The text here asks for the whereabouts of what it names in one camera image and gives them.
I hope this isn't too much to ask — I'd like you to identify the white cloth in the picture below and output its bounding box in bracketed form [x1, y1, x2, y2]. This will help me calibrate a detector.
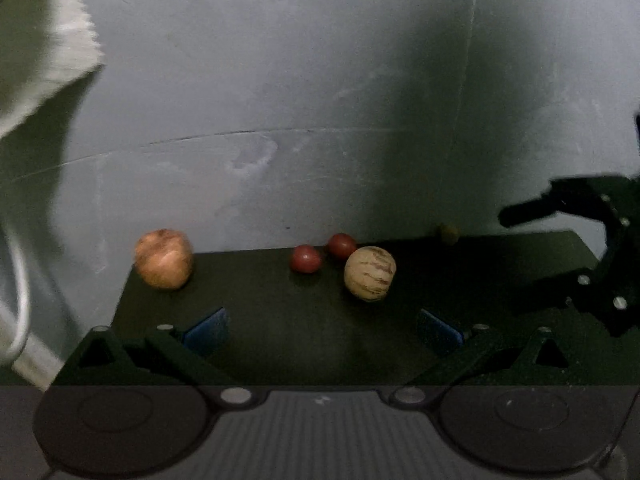
[0, 0, 105, 138]

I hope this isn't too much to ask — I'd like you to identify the white hose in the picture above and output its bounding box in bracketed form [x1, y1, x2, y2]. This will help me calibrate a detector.
[0, 225, 32, 367]

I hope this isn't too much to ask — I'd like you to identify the small red tomato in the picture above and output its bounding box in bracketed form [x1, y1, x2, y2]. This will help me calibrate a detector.
[291, 244, 323, 274]
[327, 233, 358, 261]

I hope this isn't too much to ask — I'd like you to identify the striped pepino melon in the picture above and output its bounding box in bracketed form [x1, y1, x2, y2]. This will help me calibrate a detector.
[343, 246, 397, 303]

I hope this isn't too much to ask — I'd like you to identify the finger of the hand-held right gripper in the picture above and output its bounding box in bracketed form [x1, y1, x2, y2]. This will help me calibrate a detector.
[498, 174, 640, 273]
[509, 260, 640, 338]

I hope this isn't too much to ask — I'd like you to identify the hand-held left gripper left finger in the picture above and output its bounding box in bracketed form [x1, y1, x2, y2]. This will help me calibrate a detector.
[52, 307, 253, 404]

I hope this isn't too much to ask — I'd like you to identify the red pomegranate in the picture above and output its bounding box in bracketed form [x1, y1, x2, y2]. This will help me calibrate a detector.
[134, 229, 194, 291]

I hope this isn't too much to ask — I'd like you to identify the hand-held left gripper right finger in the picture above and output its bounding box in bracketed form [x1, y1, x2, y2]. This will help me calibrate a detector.
[387, 308, 591, 404]

